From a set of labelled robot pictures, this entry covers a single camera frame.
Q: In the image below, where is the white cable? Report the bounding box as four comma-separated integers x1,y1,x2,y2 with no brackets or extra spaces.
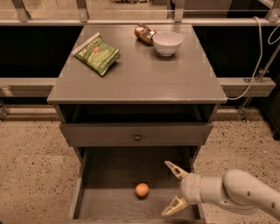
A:
227,16,280,102

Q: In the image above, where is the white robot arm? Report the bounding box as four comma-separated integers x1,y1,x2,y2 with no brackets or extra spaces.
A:
161,161,280,221

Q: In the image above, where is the round brass drawer knob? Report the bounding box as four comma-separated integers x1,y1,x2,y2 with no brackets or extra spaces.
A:
134,133,142,142

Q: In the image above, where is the white ceramic bowl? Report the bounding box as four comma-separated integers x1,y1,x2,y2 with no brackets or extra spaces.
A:
152,31,183,56

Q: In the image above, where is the brown foil snack packet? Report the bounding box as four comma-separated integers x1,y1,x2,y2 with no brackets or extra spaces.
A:
134,24,157,45

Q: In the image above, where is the green chip bag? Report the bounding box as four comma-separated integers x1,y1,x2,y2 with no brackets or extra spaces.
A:
71,32,121,76

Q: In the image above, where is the metal railing frame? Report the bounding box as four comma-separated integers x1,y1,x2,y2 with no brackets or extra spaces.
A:
1,0,275,123

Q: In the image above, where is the grey wooden drawer cabinet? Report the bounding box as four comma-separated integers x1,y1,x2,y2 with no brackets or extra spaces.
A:
48,24,226,224

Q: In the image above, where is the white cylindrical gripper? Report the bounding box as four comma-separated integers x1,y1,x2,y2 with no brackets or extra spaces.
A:
161,160,202,216

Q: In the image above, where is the orange fruit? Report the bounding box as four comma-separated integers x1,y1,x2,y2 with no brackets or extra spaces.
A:
135,183,150,198

